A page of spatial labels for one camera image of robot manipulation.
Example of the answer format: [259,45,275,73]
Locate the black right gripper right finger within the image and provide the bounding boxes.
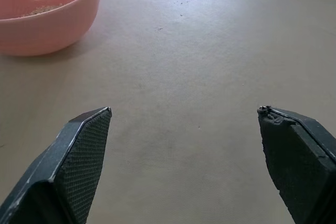
[257,105,336,224]

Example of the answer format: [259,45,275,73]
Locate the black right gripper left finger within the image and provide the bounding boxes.
[0,106,112,224]

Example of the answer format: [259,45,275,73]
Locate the beige grains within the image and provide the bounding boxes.
[20,3,64,17]

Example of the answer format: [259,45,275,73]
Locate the pink plastic bowl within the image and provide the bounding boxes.
[0,0,102,57]

